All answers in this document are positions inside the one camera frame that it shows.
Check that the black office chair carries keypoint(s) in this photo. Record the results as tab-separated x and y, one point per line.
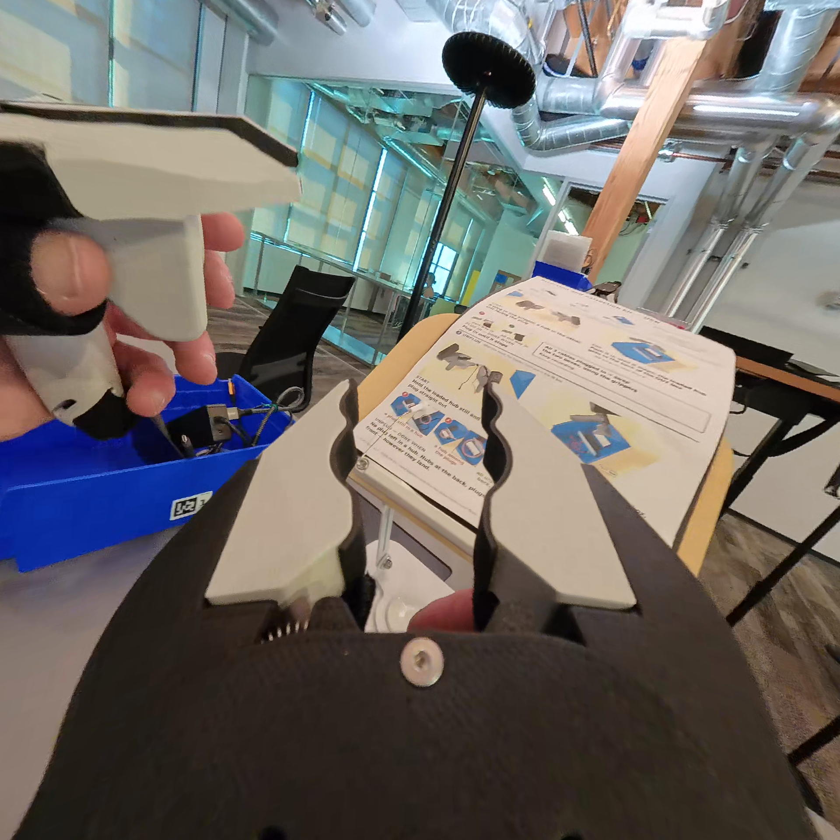
295	328

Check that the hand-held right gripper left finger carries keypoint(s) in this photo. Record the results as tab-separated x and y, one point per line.
282	512

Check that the instruction sheet on stand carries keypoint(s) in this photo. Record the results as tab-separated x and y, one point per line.
420	334

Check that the glass railing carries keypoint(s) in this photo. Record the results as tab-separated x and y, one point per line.
367	308

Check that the silver round duct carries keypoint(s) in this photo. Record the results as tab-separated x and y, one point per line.
689	111

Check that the white foam block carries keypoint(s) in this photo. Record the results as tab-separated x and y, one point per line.
565	249

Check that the blue plastic bin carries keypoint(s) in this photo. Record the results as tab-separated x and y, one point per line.
79	499

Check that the black pole stand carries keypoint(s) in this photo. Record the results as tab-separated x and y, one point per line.
489	69

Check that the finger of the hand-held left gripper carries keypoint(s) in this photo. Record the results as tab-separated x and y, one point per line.
164	170

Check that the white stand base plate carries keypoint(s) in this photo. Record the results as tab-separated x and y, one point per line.
394	610

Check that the small blue bin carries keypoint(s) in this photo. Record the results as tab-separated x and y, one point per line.
558	272

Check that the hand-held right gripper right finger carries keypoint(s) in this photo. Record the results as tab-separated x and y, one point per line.
558	525

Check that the wooden top desk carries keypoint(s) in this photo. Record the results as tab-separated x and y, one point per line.
800	386

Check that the person's left hand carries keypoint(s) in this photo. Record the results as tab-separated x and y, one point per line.
151	374

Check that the wooden post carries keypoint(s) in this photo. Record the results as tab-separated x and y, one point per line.
643	144

